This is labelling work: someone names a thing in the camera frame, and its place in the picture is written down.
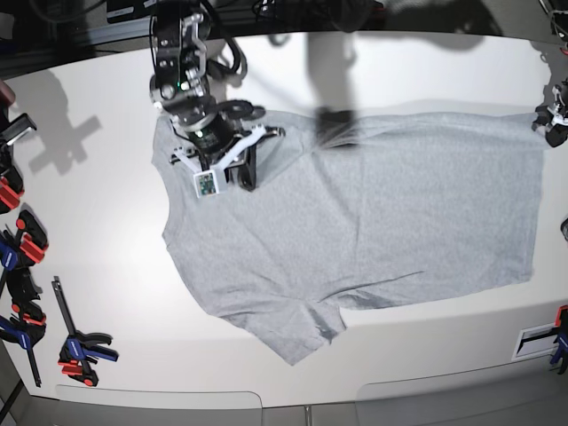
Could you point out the blue clamp lower left edge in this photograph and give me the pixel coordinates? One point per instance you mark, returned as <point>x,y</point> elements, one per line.
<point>27,324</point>

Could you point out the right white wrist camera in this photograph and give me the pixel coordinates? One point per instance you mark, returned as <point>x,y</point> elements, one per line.
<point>211,181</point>

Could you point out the bar clamp on table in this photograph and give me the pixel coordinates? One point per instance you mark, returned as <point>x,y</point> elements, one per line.
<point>80,351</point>

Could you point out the grey T-shirt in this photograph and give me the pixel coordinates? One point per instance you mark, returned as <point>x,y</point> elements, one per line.
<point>374,213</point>

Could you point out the person hand at left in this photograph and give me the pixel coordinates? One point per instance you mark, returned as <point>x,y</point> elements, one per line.
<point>7,95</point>

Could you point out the blue red clamp left edge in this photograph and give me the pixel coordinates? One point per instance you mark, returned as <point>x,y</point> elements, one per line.
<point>20,251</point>

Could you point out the white label with black bar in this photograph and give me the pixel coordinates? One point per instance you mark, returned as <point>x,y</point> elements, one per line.
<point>534,342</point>

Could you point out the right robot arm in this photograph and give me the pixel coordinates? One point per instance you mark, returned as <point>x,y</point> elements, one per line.
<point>190,49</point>

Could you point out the blue red clamp right edge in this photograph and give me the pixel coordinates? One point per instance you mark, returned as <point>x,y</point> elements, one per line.
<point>560,355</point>

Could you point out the black hand-held controller device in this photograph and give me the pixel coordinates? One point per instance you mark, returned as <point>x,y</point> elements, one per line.
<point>11,132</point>

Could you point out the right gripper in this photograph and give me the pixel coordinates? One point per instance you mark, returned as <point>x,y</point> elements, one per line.
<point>215,130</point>

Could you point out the dark round object right edge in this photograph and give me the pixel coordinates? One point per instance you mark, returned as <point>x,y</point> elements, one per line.
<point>564,229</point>

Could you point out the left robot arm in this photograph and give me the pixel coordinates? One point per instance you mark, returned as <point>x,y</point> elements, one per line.
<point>556,12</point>

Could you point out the blue red clamp edge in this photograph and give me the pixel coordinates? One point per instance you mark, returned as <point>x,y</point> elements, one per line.
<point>20,251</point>
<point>560,355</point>

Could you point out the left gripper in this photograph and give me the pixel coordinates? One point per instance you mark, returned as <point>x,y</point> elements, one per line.
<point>551,120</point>

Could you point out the red black clamp upper left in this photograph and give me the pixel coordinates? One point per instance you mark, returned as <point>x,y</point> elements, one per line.
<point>12,189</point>

